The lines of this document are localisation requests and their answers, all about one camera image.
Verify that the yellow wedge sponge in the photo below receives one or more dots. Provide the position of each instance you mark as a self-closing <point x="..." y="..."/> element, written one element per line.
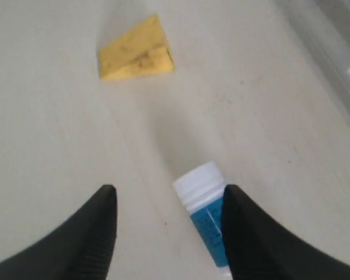
<point x="142" y="51"/>

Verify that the white bottle blue label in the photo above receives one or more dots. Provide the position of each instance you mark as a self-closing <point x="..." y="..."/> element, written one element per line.
<point x="201" y="192"/>

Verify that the white plastic drawer cabinet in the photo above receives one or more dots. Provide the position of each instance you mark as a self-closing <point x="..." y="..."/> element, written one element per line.
<point x="324" y="29"/>

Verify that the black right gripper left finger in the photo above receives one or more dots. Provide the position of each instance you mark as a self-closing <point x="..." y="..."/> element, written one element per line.
<point x="81" y="248"/>

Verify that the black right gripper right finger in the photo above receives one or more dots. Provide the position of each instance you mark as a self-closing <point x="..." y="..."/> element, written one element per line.
<point x="258" y="247"/>

